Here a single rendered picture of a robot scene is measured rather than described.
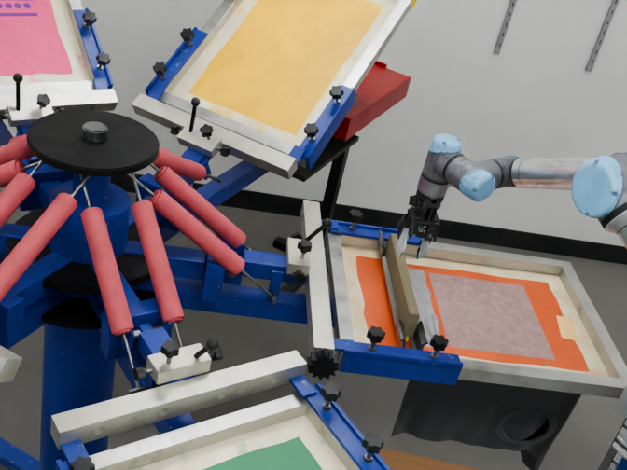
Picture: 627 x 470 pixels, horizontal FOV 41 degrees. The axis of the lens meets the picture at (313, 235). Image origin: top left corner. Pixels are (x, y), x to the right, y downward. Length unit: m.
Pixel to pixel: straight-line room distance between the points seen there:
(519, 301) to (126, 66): 2.38
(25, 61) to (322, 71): 0.94
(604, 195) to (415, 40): 2.53
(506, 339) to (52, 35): 1.72
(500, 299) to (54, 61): 1.58
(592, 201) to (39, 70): 1.78
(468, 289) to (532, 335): 0.23
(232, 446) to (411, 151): 2.79
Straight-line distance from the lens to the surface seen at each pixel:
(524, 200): 4.66
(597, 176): 1.72
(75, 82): 2.77
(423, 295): 2.40
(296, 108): 2.70
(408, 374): 2.10
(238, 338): 3.58
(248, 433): 1.85
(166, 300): 1.95
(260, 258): 2.22
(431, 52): 4.17
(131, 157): 2.02
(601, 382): 2.29
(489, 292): 2.52
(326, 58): 2.82
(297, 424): 1.90
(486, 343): 2.31
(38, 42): 2.88
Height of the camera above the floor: 2.28
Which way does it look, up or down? 31 degrees down
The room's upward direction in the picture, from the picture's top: 13 degrees clockwise
